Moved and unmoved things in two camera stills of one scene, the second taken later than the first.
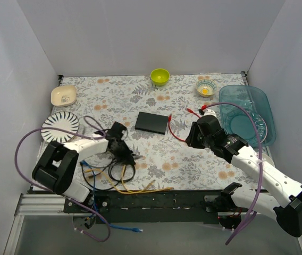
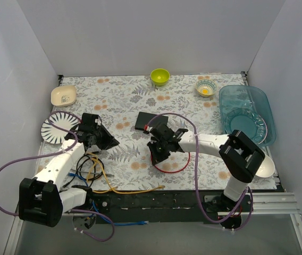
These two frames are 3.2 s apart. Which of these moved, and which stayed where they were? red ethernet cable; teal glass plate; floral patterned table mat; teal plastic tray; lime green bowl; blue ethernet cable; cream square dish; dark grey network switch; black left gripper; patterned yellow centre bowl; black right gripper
Moved: black right gripper; black left gripper; red ethernet cable; blue ethernet cable
Stayed: floral patterned table mat; teal glass plate; patterned yellow centre bowl; teal plastic tray; lime green bowl; dark grey network switch; cream square dish
